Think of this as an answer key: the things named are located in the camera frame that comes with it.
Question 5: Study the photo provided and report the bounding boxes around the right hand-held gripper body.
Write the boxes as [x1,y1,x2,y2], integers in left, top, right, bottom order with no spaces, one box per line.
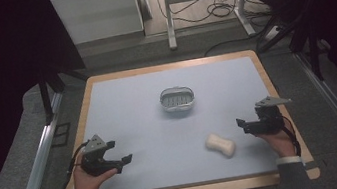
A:
[248,92,298,137]

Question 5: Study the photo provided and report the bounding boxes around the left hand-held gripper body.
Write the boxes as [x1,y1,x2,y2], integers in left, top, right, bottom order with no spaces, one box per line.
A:
[76,131,120,180]

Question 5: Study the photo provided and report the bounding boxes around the person's left hand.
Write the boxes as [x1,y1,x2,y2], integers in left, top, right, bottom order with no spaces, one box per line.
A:
[66,148,122,189]

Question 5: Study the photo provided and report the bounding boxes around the person's right hand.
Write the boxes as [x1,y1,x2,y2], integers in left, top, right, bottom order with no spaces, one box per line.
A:
[254,115,300,163]

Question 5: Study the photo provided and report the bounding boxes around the cream soap bar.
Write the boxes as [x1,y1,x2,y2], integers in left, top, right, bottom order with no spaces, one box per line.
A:
[204,129,238,161]

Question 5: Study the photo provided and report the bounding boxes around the light blue table mat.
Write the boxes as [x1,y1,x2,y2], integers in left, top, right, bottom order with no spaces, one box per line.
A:
[74,52,291,189]

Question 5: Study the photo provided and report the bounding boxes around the grey soap dish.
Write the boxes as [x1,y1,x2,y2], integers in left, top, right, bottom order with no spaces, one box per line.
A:
[158,84,197,115]

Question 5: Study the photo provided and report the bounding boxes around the black metal stand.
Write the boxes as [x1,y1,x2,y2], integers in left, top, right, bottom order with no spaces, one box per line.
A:
[35,64,95,127]
[253,11,327,90]

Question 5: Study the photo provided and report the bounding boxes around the white power strip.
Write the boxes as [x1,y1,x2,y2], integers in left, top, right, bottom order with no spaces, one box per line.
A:
[262,24,286,44]

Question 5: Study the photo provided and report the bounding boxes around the white cabinet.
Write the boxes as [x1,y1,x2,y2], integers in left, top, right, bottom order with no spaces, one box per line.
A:
[50,0,146,48]

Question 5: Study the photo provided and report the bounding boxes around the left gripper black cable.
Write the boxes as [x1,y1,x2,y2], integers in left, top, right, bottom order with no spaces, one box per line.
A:
[56,140,98,189]

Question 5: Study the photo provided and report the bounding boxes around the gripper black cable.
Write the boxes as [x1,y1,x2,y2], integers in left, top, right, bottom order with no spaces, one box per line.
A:
[56,140,98,189]
[280,113,303,160]

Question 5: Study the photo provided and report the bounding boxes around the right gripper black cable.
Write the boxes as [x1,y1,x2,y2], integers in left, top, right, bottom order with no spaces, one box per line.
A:
[280,113,303,160]

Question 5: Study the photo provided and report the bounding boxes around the black floor cables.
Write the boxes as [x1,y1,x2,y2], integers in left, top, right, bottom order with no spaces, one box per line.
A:
[155,0,279,64]

